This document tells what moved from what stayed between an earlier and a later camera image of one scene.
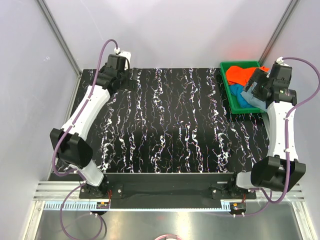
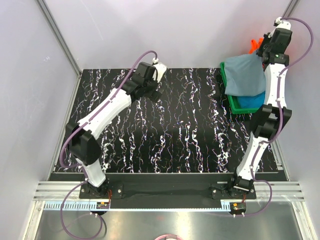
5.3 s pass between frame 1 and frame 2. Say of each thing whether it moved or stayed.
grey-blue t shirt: moved
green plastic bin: stayed
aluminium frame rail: stayed
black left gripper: moved
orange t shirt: moved
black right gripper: moved
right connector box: stayed
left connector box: stayed
